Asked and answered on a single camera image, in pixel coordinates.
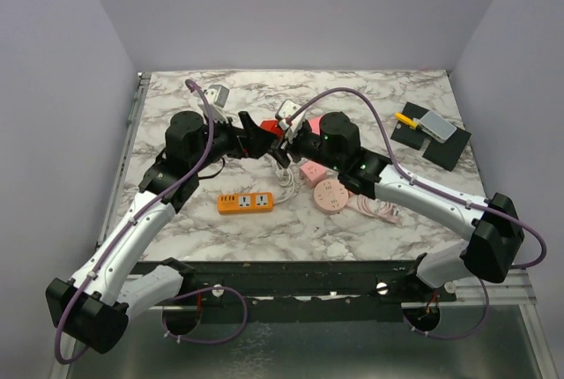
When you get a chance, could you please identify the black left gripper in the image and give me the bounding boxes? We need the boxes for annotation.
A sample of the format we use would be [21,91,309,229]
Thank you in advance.
[191,110,278,173]

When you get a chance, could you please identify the white grey network switch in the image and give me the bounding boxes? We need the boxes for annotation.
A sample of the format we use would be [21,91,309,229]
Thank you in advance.
[419,111,457,144]

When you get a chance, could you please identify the pink cube socket adapter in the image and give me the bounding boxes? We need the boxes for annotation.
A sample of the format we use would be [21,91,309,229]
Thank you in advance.
[300,160,327,189]

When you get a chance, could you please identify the orange power strip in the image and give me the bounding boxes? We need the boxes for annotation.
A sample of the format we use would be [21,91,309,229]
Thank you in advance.
[217,192,274,215]

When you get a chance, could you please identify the black flat box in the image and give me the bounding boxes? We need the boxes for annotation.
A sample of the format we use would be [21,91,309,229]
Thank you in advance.
[423,128,471,172]

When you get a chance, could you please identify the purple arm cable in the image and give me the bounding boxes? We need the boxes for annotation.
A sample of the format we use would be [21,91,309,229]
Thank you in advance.
[284,87,547,340]
[55,78,250,365]

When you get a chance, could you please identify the round pink power strip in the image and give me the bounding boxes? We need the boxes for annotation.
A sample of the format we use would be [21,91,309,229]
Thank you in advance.
[313,179,349,215]

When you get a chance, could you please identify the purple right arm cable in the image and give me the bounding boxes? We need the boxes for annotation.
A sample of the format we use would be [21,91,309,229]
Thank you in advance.
[284,87,547,340]

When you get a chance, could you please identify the pink triangular power strip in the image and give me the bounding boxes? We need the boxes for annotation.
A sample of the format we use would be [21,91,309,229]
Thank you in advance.
[308,116,322,135]

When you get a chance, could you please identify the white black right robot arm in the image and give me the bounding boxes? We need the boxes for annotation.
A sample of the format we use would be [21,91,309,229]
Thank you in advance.
[261,112,524,301]

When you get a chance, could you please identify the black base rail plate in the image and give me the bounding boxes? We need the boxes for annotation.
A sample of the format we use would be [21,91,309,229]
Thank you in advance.
[162,260,456,324]

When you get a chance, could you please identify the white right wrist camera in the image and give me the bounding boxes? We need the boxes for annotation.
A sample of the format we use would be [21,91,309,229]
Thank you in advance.
[275,99,312,143]

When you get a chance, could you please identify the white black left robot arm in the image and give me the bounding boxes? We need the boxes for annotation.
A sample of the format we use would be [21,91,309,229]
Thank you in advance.
[46,111,278,353]

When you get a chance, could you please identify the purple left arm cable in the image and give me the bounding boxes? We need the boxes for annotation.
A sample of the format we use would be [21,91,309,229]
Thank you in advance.
[55,78,250,365]

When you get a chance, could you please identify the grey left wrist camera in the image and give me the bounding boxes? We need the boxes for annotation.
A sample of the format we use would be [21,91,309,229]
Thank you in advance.
[203,85,231,123]

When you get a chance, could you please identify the pink power cable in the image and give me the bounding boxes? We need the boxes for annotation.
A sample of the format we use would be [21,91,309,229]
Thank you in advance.
[345,193,402,226]

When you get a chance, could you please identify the white power cable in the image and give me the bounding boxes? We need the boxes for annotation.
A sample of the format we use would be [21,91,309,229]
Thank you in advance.
[272,162,297,204]

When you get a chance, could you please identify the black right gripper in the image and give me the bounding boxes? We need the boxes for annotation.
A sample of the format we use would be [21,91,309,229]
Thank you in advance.
[269,123,344,172]

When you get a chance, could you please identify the aluminium frame rail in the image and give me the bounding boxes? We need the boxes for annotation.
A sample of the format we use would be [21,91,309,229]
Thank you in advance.
[46,80,531,353]

